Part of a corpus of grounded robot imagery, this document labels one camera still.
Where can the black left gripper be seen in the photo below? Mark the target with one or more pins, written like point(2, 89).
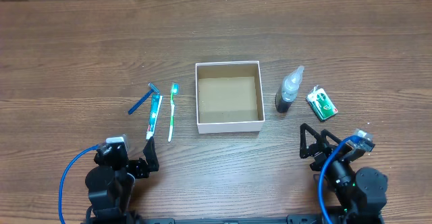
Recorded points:
point(144, 169)

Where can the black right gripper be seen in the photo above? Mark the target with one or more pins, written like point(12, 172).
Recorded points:
point(326, 150)

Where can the green soap packet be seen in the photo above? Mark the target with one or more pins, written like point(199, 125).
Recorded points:
point(321, 103)

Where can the clear bottle with dark liquid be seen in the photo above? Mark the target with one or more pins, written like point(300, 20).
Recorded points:
point(288, 90)

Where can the blue disposable razor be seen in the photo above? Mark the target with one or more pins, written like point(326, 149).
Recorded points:
point(153, 90)

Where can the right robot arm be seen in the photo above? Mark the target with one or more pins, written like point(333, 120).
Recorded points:
point(344, 195)

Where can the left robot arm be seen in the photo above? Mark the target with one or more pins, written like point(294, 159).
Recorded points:
point(111, 182)

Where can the teal toothpaste tube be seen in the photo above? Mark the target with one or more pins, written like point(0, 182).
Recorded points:
point(154, 112)

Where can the green white toothbrush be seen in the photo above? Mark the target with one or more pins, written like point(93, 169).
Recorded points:
point(174, 91)

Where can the white cardboard box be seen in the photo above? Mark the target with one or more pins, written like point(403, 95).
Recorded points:
point(229, 97)

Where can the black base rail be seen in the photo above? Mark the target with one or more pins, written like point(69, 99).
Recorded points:
point(229, 220)

